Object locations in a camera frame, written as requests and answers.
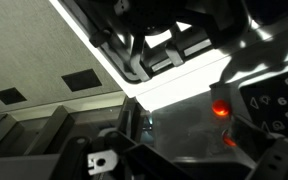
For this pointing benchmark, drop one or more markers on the black keypad panel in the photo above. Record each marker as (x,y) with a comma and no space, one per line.
(280,100)

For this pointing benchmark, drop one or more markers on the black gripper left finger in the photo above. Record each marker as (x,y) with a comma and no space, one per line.
(72,156)

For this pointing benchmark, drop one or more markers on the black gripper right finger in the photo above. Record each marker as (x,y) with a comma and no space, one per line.
(280,160)

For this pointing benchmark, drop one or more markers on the small orange round button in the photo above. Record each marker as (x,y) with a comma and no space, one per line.
(220,107)

